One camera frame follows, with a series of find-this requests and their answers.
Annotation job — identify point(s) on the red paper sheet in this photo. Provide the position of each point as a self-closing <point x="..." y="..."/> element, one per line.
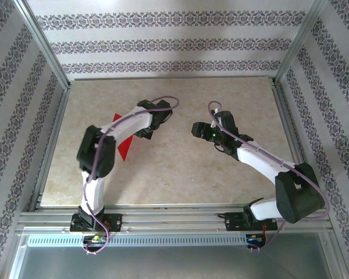
<point x="126" y="148"/>

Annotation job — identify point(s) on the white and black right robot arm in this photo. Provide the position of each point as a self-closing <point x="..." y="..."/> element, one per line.
<point x="296" y="191"/>

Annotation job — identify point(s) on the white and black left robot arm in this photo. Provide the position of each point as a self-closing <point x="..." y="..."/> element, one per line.
<point x="96" y="154"/>

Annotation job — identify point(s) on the grey metal sheet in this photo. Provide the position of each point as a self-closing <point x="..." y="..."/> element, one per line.
<point x="174" y="264"/>

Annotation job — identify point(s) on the small electronics board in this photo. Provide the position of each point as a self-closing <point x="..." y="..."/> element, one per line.
<point x="254" y="239"/>
<point x="96" y="239"/>

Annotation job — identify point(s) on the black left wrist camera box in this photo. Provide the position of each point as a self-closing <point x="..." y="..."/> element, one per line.
<point x="163" y="105"/>

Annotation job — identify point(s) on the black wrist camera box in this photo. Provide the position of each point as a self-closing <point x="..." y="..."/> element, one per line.
<point x="163" y="105"/>
<point x="227" y="122"/>

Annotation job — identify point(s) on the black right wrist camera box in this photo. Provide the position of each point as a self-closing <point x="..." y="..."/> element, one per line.
<point x="227" y="122"/>

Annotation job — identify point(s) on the aluminium side rail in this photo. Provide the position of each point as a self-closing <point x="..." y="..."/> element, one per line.
<point x="288" y="116"/>
<point x="51" y="139"/>

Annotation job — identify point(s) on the wide aluminium rail beam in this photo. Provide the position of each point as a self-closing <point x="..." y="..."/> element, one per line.
<point x="174" y="218"/>

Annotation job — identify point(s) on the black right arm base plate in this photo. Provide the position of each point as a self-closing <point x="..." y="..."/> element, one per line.
<point x="235" y="221"/>

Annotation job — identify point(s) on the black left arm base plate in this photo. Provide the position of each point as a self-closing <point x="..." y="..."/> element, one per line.
<point x="116" y="222"/>

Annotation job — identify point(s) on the aluminium frame post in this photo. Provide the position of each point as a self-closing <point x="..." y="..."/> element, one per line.
<point x="300" y="37"/>
<point x="44" y="43"/>

